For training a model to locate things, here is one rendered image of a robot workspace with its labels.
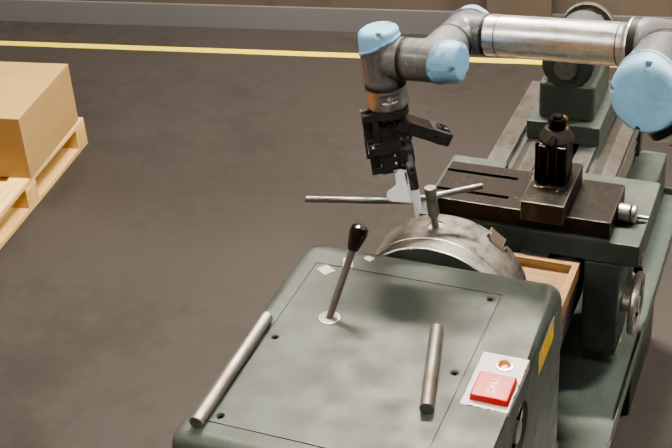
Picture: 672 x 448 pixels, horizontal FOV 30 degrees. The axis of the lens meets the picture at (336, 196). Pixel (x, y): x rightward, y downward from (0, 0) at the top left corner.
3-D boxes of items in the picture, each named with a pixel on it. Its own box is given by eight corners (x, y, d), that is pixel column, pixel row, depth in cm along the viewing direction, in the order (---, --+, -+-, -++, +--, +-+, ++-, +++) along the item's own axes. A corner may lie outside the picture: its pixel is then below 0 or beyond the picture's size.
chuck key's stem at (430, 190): (441, 234, 242) (434, 183, 236) (444, 240, 240) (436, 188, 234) (430, 237, 241) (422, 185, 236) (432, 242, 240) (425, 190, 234)
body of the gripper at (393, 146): (367, 161, 235) (358, 103, 229) (412, 152, 235) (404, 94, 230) (373, 179, 228) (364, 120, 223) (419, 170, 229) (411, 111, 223)
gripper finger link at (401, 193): (391, 223, 229) (381, 174, 230) (423, 217, 229) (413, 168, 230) (392, 221, 226) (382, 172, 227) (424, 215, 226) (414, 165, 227)
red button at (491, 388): (507, 411, 191) (507, 401, 190) (469, 403, 193) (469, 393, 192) (517, 387, 196) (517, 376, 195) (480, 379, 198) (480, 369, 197)
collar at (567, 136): (569, 149, 285) (570, 137, 283) (535, 144, 287) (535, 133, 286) (577, 132, 291) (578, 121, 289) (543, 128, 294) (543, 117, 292)
